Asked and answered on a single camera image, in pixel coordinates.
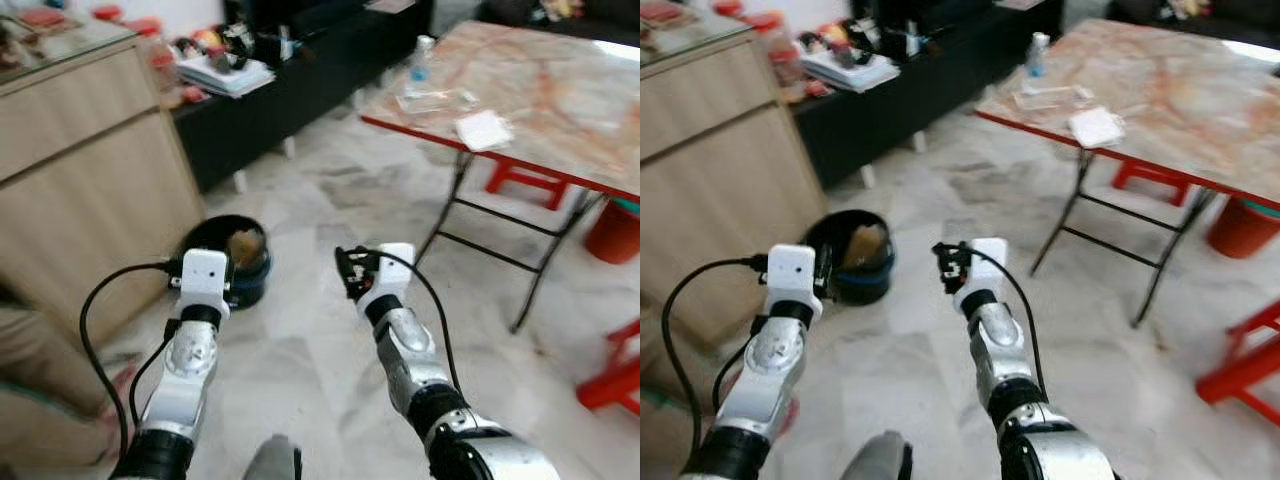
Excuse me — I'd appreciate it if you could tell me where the black round rubbish bin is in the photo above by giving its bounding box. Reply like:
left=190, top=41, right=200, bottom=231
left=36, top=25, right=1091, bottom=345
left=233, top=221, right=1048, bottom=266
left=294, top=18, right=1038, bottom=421
left=174, top=214, right=274, bottom=312
left=803, top=209, right=897, bottom=307

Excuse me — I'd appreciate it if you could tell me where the brown paper trash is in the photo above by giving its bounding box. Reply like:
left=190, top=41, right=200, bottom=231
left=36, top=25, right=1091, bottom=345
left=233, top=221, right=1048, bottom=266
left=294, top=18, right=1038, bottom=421
left=845, top=222, right=890, bottom=269
left=225, top=228, right=267, bottom=272

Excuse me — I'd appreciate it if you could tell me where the light wooden cabinet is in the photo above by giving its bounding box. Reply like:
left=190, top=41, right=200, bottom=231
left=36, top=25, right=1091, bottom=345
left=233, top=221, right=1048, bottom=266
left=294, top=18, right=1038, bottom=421
left=0, top=20, right=207, bottom=347
left=640, top=25, right=830, bottom=353

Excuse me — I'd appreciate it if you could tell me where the clear plastic wrapper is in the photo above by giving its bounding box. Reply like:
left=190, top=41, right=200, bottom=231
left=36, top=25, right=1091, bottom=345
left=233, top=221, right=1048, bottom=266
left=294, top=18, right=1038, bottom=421
left=1013, top=82, right=1097, bottom=110
left=397, top=85, right=480, bottom=117

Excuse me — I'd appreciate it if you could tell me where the grey robot leg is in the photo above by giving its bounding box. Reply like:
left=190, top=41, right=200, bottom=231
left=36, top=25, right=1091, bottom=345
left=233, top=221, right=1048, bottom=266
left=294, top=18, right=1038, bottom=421
left=243, top=435, right=304, bottom=480
left=840, top=430, right=914, bottom=480

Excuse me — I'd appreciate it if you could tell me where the white tissue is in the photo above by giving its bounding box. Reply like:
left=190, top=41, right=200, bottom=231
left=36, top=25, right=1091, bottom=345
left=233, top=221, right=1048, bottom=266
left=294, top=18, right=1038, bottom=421
left=455, top=110, right=517, bottom=154
left=1067, top=106, right=1127, bottom=150

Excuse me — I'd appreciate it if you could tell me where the black low bench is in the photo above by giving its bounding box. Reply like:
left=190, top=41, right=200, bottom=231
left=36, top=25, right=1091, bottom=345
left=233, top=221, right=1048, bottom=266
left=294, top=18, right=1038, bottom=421
left=790, top=0, right=1064, bottom=190
left=170, top=0, right=437, bottom=193

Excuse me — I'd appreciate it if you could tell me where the red plastic stool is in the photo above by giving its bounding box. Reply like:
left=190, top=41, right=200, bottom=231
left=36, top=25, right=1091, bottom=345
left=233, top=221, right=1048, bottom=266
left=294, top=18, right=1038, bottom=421
left=1196, top=300, right=1280, bottom=427
left=576, top=318, right=641, bottom=417
left=485, top=155, right=572, bottom=212
left=1112, top=157, right=1197, bottom=207

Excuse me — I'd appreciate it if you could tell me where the white stack of books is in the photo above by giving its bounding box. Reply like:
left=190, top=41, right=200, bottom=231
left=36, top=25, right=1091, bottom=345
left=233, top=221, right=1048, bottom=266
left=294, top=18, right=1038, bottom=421
left=800, top=50, right=901, bottom=94
left=175, top=55, right=277, bottom=99

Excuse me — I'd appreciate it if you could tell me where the clear plastic water bottle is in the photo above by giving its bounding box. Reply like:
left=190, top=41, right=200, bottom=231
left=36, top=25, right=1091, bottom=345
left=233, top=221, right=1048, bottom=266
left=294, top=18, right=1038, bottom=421
left=1025, top=32, right=1052, bottom=80
left=410, top=35, right=437, bottom=87

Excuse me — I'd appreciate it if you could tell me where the red plastic bucket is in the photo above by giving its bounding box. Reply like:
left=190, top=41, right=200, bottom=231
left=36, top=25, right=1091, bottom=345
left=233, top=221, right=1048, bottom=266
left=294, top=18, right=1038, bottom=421
left=585, top=197, right=641, bottom=266
left=1207, top=195, right=1280, bottom=260

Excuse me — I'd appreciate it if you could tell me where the colourful toy figure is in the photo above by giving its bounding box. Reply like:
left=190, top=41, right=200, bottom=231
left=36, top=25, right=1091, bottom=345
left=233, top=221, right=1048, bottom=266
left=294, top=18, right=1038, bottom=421
left=798, top=28, right=851, bottom=59
left=175, top=29, right=227, bottom=64

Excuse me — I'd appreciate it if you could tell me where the jar with red lid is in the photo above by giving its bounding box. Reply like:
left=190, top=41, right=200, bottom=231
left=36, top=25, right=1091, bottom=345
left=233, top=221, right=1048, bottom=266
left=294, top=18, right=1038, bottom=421
left=127, top=16, right=180, bottom=102
left=745, top=11, right=802, bottom=87

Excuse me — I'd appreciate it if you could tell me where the marble top folding table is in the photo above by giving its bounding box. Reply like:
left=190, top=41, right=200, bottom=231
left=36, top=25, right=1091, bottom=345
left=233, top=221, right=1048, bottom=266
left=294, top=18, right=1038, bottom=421
left=360, top=20, right=641, bottom=336
left=975, top=18, right=1280, bottom=329

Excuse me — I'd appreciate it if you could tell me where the dark grey fabric sofa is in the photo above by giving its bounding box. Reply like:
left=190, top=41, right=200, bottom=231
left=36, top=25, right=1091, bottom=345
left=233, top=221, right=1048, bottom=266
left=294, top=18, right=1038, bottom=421
left=478, top=0, right=641, bottom=46
left=1105, top=0, right=1280, bottom=49

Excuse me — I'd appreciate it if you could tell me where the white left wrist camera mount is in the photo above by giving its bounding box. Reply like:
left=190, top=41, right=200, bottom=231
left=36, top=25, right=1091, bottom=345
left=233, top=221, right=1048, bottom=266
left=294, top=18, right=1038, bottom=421
left=178, top=249, right=233, bottom=323
left=765, top=245, right=823, bottom=327

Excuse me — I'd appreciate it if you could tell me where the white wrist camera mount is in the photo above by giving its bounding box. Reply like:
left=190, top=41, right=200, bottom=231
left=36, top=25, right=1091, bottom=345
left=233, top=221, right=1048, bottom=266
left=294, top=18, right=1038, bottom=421
left=953, top=238, right=1010, bottom=316
left=765, top=245, right=823, bottom=327
left=178, top=249, right=233, bottom=323
left=357, top=243, right=417, bottom=319

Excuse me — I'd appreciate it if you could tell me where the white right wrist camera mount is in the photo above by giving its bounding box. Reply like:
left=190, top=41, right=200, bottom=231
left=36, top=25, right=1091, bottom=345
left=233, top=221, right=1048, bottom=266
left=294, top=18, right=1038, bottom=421
left=953, top=238, right=1010, bottom=316
left=357, top=243, right=417, bottom=319

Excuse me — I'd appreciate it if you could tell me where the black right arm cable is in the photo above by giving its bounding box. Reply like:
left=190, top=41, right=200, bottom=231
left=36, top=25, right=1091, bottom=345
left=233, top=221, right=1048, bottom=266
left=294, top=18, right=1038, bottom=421
left=368, top=250, right=462, bottom=397
left=962, top=245, right=1047, bottom=397

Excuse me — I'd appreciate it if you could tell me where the short black left arm cable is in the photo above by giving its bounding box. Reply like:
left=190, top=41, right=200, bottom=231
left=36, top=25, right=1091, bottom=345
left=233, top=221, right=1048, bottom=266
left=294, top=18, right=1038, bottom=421
left=712, top=338, right=763, bottom=413
left=129, top=320, right=182, bottom=426

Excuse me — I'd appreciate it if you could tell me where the long black left arm cable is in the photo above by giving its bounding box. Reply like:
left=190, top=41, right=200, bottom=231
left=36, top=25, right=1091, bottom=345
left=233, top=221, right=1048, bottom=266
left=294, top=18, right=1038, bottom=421
left=79, top=258, right=187, bottom=463
left=660, top=255, right=771, bottom=473

